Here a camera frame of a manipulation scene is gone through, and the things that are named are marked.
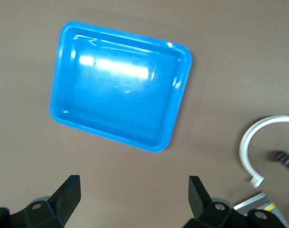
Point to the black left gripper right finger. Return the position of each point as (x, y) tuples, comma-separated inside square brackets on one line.
[(199, 202)]

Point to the large white curved bracket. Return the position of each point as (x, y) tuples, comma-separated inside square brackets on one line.
[(244, 147)]

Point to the brown table mat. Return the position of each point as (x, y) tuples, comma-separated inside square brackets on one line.
[(28, 71)]

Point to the blue plastic tray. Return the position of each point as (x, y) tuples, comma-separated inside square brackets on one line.
[(123, 107)]

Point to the metal mesh power supply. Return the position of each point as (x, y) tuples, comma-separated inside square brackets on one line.
[(251, 202)]

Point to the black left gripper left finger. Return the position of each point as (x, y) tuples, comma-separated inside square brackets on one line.
[(63, 204)]

